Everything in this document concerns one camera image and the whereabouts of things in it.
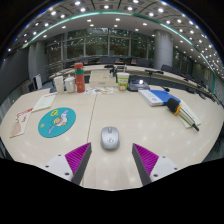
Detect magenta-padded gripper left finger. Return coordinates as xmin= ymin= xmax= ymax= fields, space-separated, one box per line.
xmin=43 ymin=142 xmax=93 ymax=186

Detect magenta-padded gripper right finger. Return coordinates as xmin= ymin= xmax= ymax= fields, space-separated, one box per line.
xmin=131 ymin=142 xmax=181 ymax=187

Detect silver computer mouse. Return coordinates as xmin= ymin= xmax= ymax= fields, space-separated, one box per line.
xmin=100 ymin=126 xmax=121 ymax=151

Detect round teal cartoon mouse pad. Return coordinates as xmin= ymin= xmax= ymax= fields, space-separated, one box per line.
xmin=37 ymin=106 xmax=77 ymax=139

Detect red and white leaflet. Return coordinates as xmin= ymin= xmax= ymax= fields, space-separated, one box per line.
xmin=9 ymin=107 xmax=34 ymax=139

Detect black microphone with yellow band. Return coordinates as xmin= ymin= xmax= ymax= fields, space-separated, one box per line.
xmin=166 ymin=97 xmax=200 ymax=132

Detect white paper document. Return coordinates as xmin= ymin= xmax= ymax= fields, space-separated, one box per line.
xmin=30 ymin=92 xmax=58 ymax=113

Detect white lidded ceramic mug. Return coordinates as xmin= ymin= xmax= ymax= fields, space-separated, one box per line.
xmin=63 ymin=75 xmax=77 ymax=94

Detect colourful printed leaflet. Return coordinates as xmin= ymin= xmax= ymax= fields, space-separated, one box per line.
xmin=83 ymin=86 xmax=115 ymax=96

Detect red thermos bottle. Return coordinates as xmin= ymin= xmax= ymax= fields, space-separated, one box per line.
xmin=73 ymin=62 xmax=87 ymax=94

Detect green and white paper cup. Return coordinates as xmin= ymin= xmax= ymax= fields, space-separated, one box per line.
xmin=115 ymin=71 xmax=131 ymax=92

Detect white cardboard box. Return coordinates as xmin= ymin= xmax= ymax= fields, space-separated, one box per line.
xmin=88 ymin=69 xmax=117 ymax=89

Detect dark office chairs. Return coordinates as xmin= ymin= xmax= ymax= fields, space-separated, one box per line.
xmin=79 ymin=54 xmax=223 ymax=101

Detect ceiling lights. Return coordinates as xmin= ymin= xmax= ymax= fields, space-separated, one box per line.
xmin=6 ymin=0 xmax=224 ymax=73

